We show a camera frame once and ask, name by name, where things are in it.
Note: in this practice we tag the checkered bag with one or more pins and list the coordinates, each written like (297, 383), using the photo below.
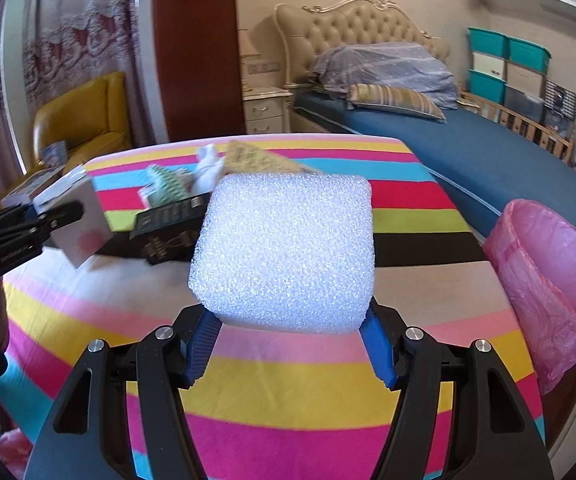
(561, 95)

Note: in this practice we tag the rainbow striped tablecloth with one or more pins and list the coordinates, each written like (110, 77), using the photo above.
(293, 410)

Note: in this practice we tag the bed with blue sheet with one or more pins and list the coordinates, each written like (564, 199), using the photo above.
(492, 160)

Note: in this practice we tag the striped pillow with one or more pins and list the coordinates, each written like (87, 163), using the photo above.
(392, 97)

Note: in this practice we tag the square white foam block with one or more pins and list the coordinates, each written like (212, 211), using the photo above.
(283, 250)

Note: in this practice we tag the white storage box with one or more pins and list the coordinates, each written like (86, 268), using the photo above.
(489, 64)

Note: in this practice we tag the lace patterned curtain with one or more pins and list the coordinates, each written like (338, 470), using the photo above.
(68, 25)

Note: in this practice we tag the teal storage box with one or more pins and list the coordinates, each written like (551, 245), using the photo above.
(487, 42)
(530, 52)
(487, 82)

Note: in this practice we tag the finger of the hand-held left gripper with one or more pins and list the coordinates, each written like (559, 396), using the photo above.
(3, 220)
(60, 217)

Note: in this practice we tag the green patterned small box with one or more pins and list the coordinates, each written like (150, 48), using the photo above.
(165, 182)

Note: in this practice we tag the wooden crib rail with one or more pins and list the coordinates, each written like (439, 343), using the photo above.
(532, 132)

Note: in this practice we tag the pink lined trash bin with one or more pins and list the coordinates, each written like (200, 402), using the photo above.
(542, 310)

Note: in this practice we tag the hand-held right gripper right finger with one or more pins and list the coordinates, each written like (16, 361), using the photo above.
(380, 355)

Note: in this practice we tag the brown wooden panel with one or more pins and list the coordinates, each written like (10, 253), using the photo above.
(193, 60)

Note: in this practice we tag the large printed cardboard box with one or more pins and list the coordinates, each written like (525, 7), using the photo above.
(23, 190)

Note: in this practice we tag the clear grey storage box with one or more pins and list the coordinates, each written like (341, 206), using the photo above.
(523, 102)

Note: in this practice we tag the plain white box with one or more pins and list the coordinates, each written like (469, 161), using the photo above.
(75, 220)

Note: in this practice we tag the beige tufted headboard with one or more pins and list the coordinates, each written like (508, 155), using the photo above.
(347, 25)

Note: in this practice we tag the small printed box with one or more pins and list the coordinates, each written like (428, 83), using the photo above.
(54, 152)

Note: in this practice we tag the beige storage box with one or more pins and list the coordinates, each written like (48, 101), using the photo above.
(525, 75)

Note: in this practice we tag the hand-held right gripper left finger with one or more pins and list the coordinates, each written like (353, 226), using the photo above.
(200, 350)

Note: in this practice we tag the blue-grey duvet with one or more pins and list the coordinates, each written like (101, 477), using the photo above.
(387, 70)

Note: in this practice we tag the wall switch panel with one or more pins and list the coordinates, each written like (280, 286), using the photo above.
(263, 66)

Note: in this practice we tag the cream nightstand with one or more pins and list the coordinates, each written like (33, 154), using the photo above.
(265, 110)

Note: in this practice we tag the white cloth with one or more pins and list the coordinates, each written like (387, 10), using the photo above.
(208, 167)

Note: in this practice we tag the yellow leather armchair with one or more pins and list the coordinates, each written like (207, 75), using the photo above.
(83, 110)

